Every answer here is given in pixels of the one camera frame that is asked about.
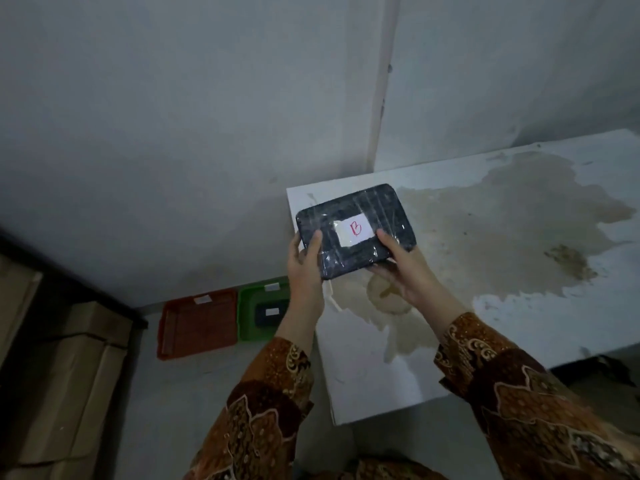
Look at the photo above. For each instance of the person's right thumb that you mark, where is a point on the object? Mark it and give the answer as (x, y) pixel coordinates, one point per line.
(390, 243)

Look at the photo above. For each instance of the tall cardboard box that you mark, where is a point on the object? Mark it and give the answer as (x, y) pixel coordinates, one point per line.
(100, 399)
(60, 394)

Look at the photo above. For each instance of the flat cardboard box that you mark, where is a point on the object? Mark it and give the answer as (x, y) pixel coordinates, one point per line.
(97, 319)

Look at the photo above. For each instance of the black packet white label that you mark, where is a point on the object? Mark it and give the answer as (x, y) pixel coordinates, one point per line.
(350, 214)

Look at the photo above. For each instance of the small black wrapped packet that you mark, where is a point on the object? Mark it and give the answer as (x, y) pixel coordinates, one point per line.
(271, 314)

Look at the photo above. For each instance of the person's right forearm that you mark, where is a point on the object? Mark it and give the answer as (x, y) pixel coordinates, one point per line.
(520, 404)

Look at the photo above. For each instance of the red plastic tray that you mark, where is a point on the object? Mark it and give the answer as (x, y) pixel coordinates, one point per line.
(200, 324)

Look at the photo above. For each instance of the person's left hand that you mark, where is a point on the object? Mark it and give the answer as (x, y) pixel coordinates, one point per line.
(305, 287)

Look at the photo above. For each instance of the person's right hand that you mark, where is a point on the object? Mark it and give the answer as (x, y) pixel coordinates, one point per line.
(412, 282)

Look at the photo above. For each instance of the green plastic tray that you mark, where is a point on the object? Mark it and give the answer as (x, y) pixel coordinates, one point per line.
(247, 314)

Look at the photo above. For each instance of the person's left thumb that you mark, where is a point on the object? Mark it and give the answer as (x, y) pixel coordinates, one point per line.
(313, 247)

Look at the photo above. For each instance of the person's left forearm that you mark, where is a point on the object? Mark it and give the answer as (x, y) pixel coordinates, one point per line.
(265, 399)

